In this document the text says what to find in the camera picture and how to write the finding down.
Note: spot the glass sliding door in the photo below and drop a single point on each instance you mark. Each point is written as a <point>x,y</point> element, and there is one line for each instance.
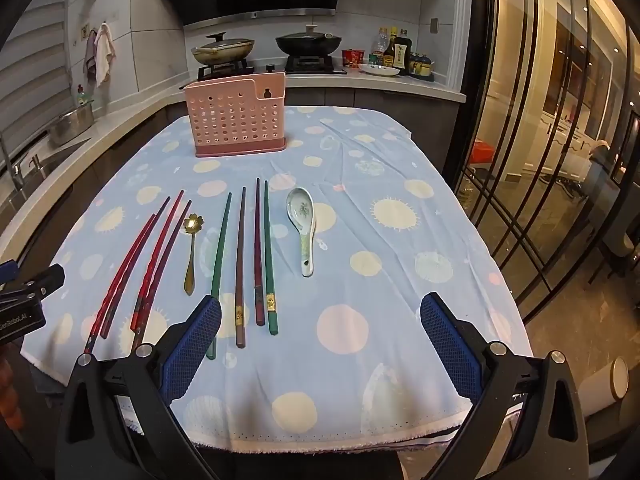
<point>550,135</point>

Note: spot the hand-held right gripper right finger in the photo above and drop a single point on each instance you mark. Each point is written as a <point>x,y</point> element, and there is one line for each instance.
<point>450,347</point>

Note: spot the white cylindrical container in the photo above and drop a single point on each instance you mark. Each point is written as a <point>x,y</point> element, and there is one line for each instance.
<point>607,385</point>

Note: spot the black wok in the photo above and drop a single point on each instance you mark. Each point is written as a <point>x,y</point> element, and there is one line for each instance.
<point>307,47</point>

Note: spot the glass lid black knob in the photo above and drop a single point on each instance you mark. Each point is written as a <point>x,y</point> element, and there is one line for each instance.
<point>222,44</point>

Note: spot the green dish soap bottle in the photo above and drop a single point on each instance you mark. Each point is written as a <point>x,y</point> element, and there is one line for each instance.
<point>83,97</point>

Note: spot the red instant noodle cup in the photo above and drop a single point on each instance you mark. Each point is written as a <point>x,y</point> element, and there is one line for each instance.
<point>352,58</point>

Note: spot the white hanging towel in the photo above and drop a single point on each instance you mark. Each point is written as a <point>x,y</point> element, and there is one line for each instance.
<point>105,55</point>

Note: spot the maroon chopstick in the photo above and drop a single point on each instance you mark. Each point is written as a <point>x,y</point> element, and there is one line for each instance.
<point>258,250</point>

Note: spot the glass lid white knob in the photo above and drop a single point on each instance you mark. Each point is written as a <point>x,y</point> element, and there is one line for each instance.
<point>306,34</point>

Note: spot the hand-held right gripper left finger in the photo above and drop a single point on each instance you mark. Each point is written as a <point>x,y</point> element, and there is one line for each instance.
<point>196,345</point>

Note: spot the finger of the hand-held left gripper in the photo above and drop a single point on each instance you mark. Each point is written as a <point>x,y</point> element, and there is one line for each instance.
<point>42,282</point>
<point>9,271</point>

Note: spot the white plate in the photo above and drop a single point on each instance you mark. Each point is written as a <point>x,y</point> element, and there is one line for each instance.
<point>379,69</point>

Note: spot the kitchen sink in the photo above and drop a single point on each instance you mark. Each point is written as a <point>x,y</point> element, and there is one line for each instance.
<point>55,160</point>

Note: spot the window blind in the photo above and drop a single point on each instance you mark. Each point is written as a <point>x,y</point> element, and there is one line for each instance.
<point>35,70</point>

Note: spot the clear plastic oil bottle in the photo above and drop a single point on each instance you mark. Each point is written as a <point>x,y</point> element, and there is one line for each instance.
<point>380,42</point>

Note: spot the stainless steel pot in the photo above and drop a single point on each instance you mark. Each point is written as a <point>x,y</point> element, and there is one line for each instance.
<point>70,125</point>

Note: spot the pale green ceramic spoon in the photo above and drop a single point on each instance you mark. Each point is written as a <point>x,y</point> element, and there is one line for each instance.
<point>300,210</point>

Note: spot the black gas stove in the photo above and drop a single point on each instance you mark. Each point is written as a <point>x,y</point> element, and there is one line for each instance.
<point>280,66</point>

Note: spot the blue dotted tablecloth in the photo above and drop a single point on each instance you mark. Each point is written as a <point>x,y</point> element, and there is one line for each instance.
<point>350,285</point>

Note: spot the grey wall outlet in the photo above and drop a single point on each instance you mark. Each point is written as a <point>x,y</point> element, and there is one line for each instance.
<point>434,24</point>

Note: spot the red chopstick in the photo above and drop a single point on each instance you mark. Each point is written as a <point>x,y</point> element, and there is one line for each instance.
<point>135,267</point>
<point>163,276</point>
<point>120,285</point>
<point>157,260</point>

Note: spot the person's left hand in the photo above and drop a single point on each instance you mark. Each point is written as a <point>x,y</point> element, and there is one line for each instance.
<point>7,390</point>

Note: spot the condiment jar set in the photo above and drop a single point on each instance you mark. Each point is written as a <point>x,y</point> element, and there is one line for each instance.
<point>421,66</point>

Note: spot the green chopstick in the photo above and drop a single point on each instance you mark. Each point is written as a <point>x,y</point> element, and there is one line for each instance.
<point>268,260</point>
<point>222,245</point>

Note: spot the pink perforated utensil holder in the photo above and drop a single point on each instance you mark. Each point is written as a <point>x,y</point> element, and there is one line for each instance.
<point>235,115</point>

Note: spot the purple hanging towel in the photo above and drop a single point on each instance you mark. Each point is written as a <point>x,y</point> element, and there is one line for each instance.
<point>90,57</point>

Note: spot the beige wok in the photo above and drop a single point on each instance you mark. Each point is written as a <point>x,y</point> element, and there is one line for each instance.
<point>225,56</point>

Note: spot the metal faucet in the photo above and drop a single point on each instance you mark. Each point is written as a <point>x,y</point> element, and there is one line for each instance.
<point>12,170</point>

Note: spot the brown chopstick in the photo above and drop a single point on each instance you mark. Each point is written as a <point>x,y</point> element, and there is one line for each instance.
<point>241,260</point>

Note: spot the dark soy sauce bottle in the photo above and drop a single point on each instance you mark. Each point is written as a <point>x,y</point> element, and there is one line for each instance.
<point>401,52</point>

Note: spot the brown sauce bottle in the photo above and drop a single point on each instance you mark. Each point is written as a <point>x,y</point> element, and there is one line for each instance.
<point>389,52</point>

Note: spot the gold flower spoon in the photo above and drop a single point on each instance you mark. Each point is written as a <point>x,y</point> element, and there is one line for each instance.
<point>190,260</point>

